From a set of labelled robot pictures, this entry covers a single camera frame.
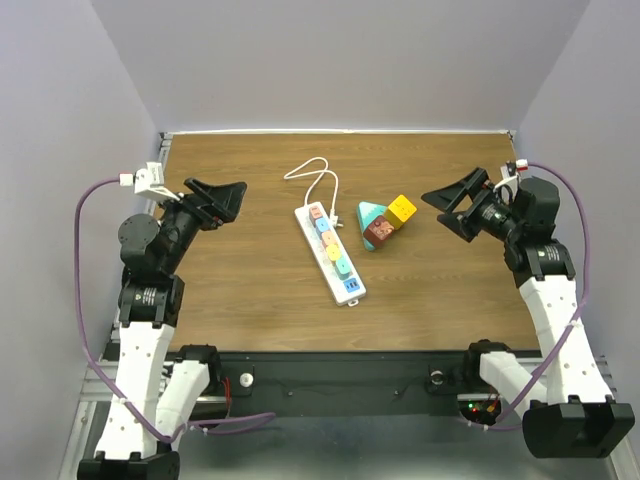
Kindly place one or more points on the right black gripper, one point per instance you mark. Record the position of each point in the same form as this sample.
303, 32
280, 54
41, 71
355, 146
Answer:
447, 198

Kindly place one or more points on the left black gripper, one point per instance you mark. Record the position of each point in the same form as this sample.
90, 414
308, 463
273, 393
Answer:
223, 201

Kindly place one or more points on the pink charger plug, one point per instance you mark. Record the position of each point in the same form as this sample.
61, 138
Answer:
315, 214

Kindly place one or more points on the blue charger plug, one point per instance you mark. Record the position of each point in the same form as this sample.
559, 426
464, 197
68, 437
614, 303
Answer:
321, 226

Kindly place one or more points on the salmon charger plug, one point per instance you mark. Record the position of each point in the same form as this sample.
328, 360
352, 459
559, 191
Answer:
328, 238

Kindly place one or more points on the yellow charger plug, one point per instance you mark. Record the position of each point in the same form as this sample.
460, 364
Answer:
333, 253

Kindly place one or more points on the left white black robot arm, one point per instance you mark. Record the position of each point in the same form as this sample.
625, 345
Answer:
146, 420

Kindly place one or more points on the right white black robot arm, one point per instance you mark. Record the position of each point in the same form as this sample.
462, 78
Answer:
565, 407

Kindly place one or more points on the yellow cube socket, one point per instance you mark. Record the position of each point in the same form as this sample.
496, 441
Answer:
399, 211

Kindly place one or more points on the white three-pin plug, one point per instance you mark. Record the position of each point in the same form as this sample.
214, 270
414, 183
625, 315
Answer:
336, 222

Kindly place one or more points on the teal charger plug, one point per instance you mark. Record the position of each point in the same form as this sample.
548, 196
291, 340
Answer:
342, 268

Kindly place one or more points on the brown patterned cube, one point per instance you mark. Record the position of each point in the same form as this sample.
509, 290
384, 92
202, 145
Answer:
378, 231

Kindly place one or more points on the teal triangular block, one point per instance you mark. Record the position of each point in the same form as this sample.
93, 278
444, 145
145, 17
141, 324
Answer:
366, 212

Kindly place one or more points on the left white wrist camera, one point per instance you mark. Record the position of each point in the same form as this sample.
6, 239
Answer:
148, 182

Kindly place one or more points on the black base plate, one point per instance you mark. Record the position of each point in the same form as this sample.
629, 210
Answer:
333, 384

